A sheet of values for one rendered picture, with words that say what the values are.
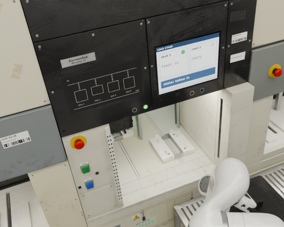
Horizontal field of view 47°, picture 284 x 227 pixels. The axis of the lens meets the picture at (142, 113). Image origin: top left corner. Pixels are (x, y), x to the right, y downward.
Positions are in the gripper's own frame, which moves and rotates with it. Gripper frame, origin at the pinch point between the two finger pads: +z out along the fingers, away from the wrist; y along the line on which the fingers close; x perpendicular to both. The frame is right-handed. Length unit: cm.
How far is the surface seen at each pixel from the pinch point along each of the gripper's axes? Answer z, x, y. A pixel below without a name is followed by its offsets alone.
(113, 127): -18, 31, 90
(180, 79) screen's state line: -40, -22, 39
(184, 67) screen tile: -42, -26, 39
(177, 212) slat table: 8.8, 36.4, 31.7
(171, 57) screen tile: -50, -27, 39
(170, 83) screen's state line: -43, -18, 39
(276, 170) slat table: 55, -10, 35
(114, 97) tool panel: -61, -1, 38
